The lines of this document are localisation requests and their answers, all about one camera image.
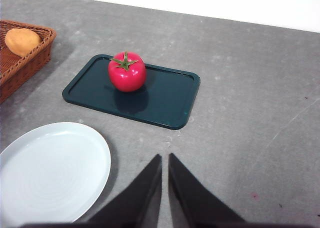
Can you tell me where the orange-yellow round fruit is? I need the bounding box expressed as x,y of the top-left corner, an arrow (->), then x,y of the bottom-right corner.
4,28 -> 42,58

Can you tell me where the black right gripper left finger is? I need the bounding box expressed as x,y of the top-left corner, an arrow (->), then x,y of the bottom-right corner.
86,153 -> 163,225

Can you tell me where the brown wicker basket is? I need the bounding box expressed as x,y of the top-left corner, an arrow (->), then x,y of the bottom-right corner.
0,19 -> 58,105

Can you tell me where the dark rectangular tray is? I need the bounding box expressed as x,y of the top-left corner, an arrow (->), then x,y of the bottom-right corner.
61,53 -> 201,132

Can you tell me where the red tomato with green stem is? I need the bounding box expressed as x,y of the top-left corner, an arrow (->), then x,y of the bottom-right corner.
107,50 -> 147,93

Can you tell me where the pale grey round plate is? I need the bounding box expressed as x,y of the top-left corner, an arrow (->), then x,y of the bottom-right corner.
0,121 -> 112,224

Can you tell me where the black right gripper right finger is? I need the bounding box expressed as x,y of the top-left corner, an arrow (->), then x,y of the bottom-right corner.
167,152 -> 247,224

